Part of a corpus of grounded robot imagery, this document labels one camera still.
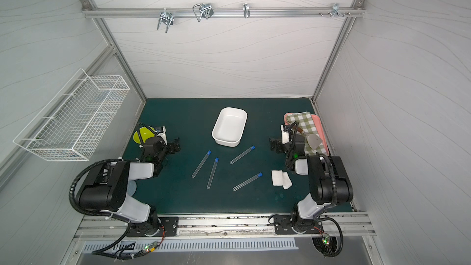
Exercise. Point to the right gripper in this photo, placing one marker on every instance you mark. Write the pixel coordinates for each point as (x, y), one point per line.
(277, 145)

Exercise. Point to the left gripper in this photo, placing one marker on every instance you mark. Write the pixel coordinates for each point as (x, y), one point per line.
(171, 146)

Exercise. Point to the white wipe cloth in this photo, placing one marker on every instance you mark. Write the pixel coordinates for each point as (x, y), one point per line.
(280, 178)

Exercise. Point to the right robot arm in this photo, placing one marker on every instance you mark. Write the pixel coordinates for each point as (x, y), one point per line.
(329, 186)

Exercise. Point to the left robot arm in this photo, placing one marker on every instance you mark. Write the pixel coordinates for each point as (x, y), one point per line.
(102, 190)

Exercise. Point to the green bowl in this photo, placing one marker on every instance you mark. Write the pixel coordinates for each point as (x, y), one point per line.
(142, 134)

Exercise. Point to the green checkered cloth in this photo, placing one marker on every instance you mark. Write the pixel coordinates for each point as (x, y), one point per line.
(307, 123)

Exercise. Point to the white rectangular tray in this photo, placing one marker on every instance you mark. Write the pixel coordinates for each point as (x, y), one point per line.
(229, 127)

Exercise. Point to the green table mat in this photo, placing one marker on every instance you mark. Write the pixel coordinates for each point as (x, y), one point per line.
(192, 120)

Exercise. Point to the metal hook clamp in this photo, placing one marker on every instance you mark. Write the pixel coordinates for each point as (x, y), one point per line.
(166, 20)
(246, 10)
(203, 10)
(335, 12)

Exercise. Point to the white vent strip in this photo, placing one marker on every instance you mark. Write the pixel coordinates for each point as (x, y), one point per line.
(202, 245)

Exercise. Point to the metal spatula wooden handle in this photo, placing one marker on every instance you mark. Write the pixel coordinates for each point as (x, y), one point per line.
(313, 140)

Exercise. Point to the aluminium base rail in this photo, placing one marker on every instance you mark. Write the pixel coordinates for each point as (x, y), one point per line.
(233, 225)

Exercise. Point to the white wire basket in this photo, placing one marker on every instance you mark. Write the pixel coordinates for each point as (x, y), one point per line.
(71, 125)

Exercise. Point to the aluminium top rail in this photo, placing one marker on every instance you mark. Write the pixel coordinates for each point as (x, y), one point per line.
(220, 12)

